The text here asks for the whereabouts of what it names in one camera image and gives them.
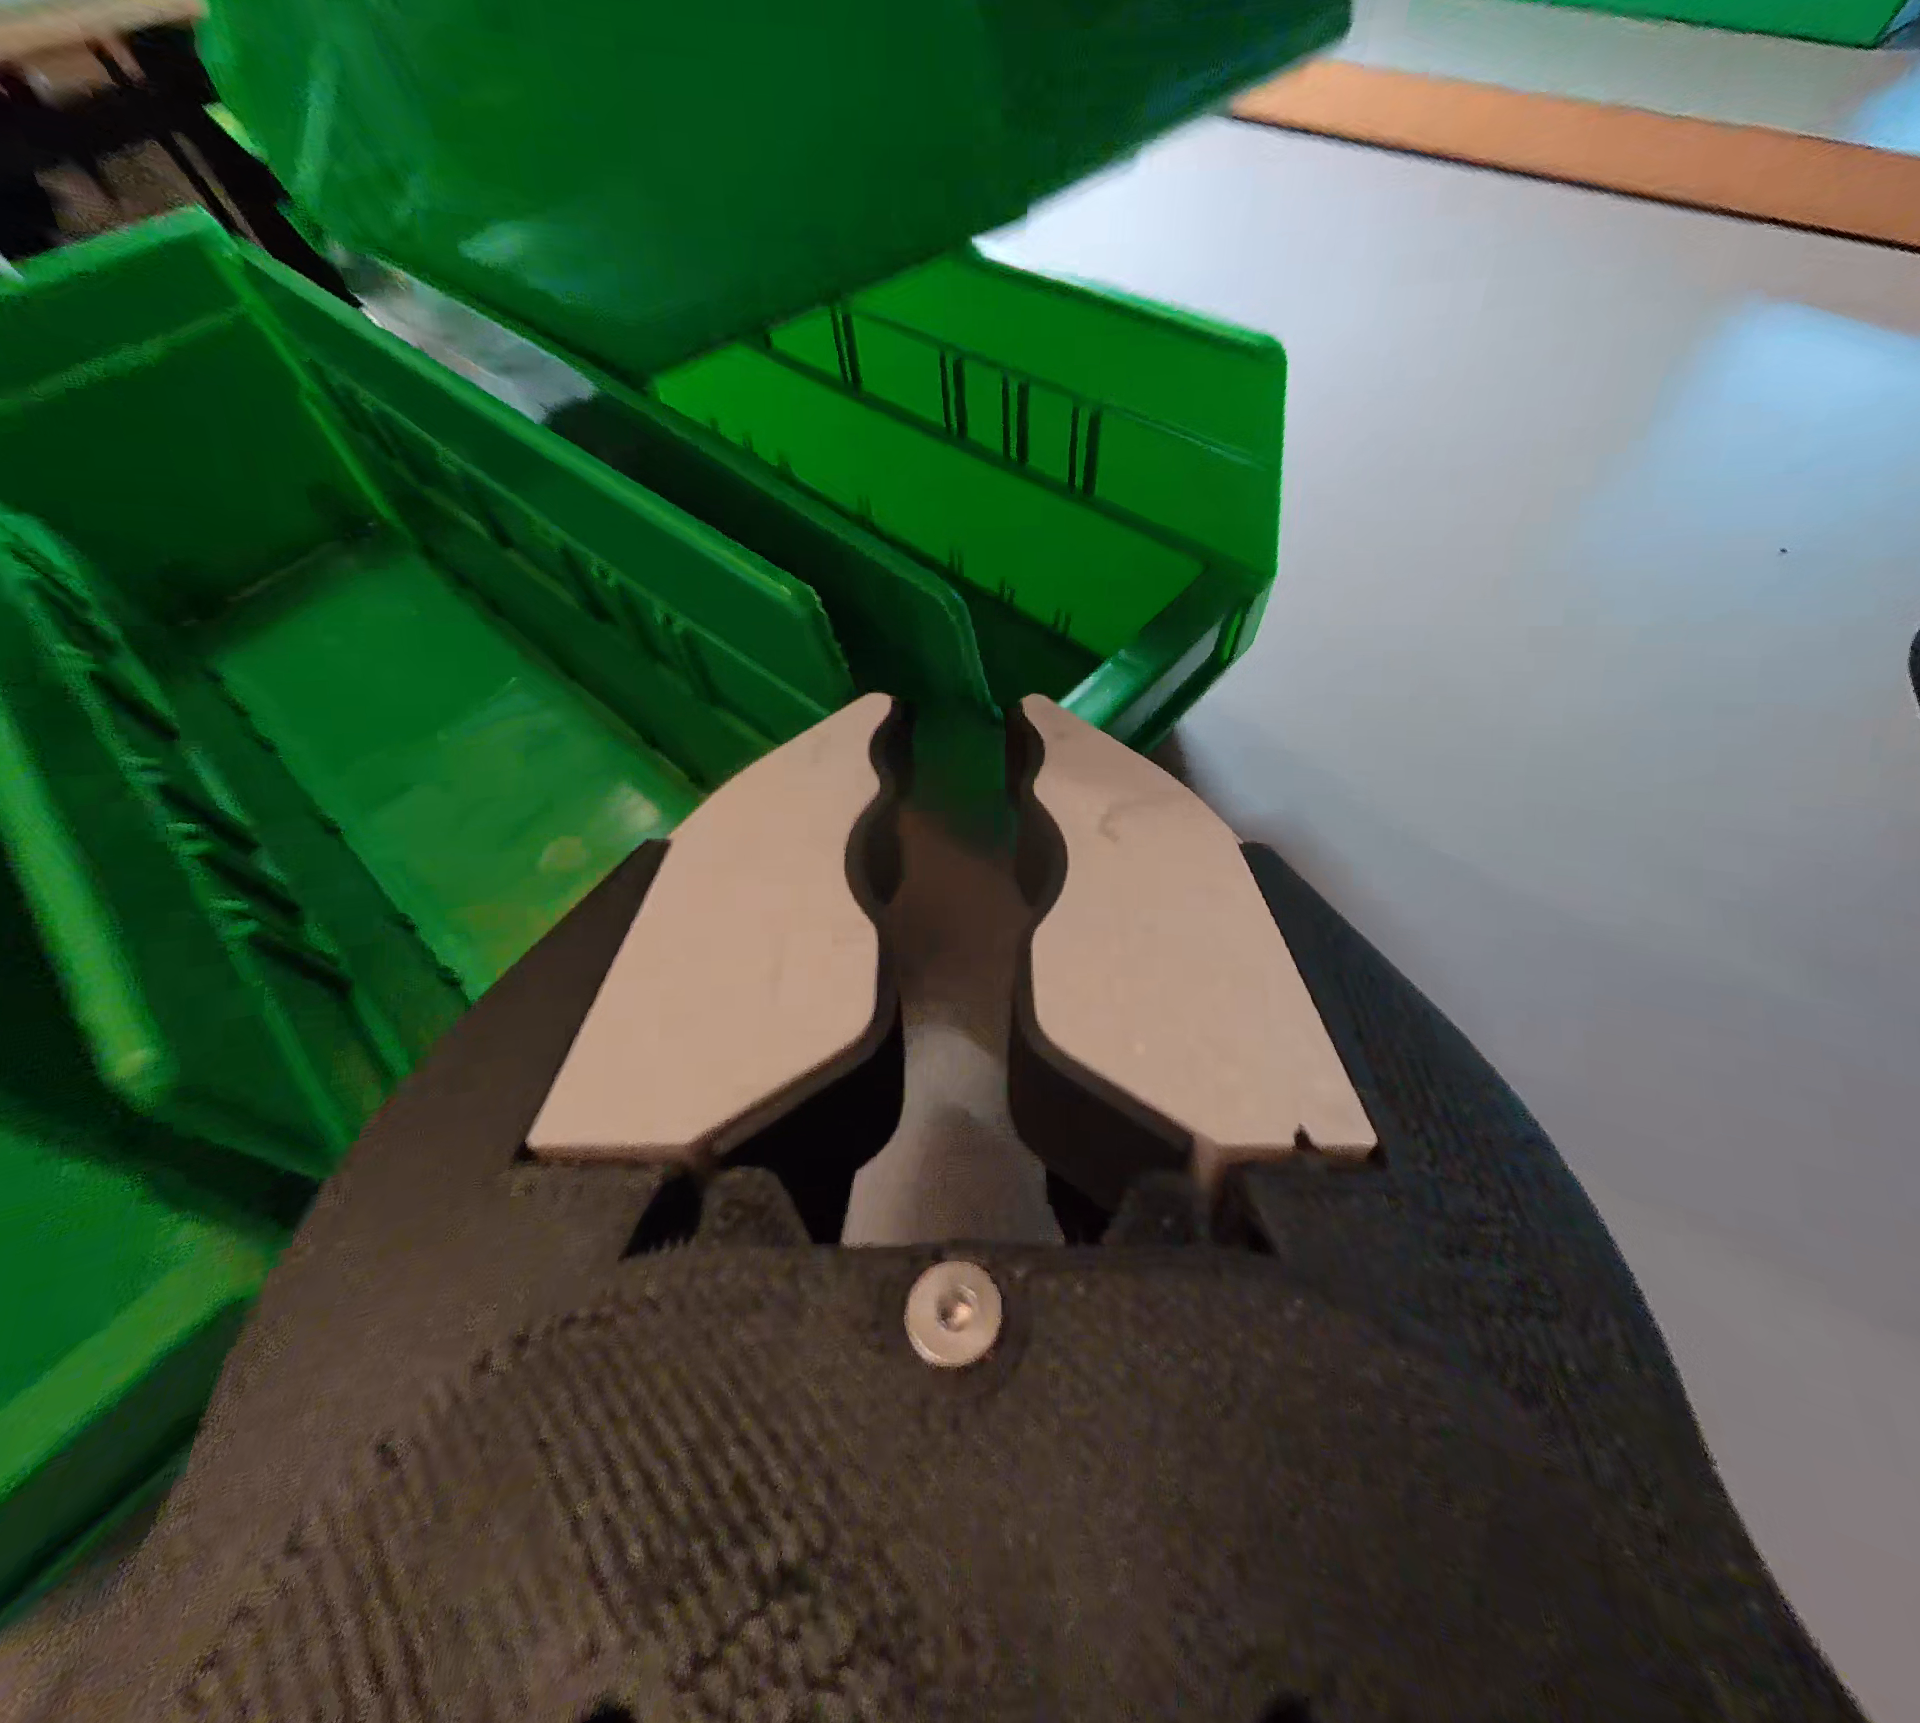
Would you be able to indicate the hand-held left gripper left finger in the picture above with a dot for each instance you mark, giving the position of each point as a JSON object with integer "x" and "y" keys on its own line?
{"x": 750, "y": 974}

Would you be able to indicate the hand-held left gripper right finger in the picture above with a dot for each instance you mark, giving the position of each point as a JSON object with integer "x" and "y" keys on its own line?
{"x": 1185, "y": 974}

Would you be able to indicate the green plastic bin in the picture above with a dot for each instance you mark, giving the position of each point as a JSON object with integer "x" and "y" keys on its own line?
{"x": 961, "y": 509}
{"x": 90, "y": 1304}
{"x": 675, "y": 73}
{"x": 451, "y": 765}

